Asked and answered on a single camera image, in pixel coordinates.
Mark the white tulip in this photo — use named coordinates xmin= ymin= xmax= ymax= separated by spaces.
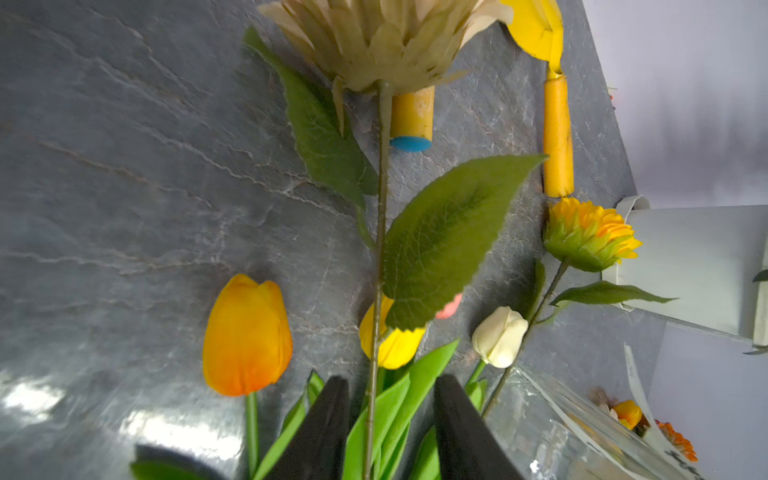
xmin=407 ymin=305 xmax=530 ymax=480

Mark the orange tulip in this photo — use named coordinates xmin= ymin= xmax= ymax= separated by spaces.
xmin=202 ymin=274 xmax=293 ymax=479
xmin=610 ymin=400 xmax=643 ymax=430

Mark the pink tulip left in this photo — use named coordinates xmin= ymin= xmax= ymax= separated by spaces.
xmin=435 ymin=293 xmax=463 ymax=320

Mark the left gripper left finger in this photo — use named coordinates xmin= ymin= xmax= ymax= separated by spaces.
xmin=265 ymin=376 xmax=350 ymax=479

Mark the yellow sunflower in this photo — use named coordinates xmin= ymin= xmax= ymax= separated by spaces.
xmin=479 ymin=196 xmax=679 ymax=421

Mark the orange gerbera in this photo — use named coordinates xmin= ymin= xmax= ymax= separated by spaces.
xmin=655 ymin=420 xmax=698 ymax=463

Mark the yellow toy shovel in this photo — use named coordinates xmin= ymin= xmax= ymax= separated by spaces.
xmin=505 ymin=0 xmax=574 ymax=198

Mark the blue toy rake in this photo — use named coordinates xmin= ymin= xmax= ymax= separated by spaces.
xmin=390 ymin=86 xmax=435 ymax=152

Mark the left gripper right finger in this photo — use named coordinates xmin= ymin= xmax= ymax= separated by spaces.
xmin=434 ymin=375 xmax=523 ymax=480

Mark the cream gerbera flower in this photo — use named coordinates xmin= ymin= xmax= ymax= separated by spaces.
xmin=244 ymin=1 xmax=543 ymax=479

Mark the clear glass vase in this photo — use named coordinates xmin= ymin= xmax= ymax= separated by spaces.
xmin=487 ymin=345 xmax=705 ymax=479

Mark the yellow tulip left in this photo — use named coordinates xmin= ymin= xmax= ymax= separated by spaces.
xmin=342 ymin=297 xmax=459 ymax=479

